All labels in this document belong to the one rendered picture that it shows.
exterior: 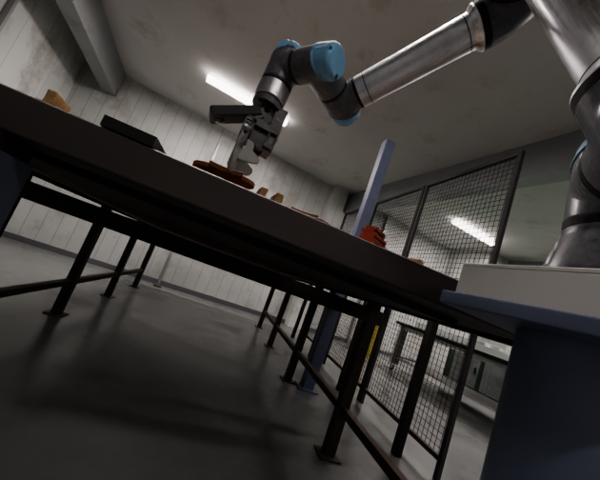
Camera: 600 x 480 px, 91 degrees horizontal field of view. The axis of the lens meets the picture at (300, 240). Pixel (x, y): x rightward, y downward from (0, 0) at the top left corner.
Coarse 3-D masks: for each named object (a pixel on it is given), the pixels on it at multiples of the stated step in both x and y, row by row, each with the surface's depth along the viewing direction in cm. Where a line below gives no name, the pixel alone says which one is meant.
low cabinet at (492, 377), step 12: (456, 360) 560; (480, 360) 522; (444, 372) 573; (456, 372) 551; (480, 372) 514; (492, 372) 497; (504, 372) 482; (468, 384) 525; (480, 384) 507; (492, 384) 490; (492, 396) 483
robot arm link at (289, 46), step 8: (288, 40) 68; (280, 48) 68; (288, 48) 68; (272, 56) 69; (280, 56) 67; (288, 56) 65; (272, 64) 68; (280, 64) 67; (264, 72) 69; (272, 72) 67; (280, 72) 67; (288, 72) 67; (280, 80) 67; (288, 80) 68; (288, 88) 69
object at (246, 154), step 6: (246, 144) 63; (252, 144) 64; (234, 150) 61; (240, 150) 61; (246, 150) 63; (252, 150) 64; (234, 156) 61; (240, 156) 62; (246, 156) 62; (252, 156) 63; (228, 162) 61; (234, 162) 61; (246, 162) 62; (252, 162) 62; (258, 162) 63; (228, 168) 61
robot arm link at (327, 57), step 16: (304, 48) 63; (320, 48) 60; (336, 48) 61; (288, 64) 66; (304, 64) 63; (320, 64) 61; (336, 64) 62; (304, 80) 66; (320, 80) 65; (336, 80) 66; (320, 96) 70
